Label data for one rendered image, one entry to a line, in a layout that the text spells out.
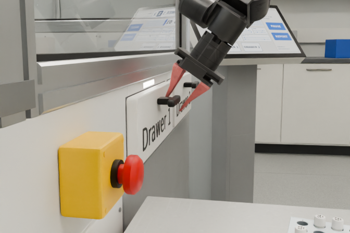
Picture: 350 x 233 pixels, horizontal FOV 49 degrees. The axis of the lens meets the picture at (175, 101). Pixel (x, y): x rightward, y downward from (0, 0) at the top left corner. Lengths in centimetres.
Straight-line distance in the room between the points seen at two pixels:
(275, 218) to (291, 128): 317
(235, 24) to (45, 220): 47
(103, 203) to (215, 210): 26
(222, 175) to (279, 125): 203
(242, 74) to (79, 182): 138
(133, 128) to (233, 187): 123
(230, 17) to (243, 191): 123
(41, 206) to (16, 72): 12
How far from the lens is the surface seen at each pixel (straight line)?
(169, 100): 68
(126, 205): 62
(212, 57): 70
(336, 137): 386
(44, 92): 36
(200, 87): 70
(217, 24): 71
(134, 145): 59
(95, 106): 47
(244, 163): 178
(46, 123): 37
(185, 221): 57
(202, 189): 251
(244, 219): 59
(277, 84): 367
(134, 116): 58
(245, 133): 175
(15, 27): 33
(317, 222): 49
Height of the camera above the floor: 100
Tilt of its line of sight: 8 degrees down
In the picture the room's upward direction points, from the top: straight up
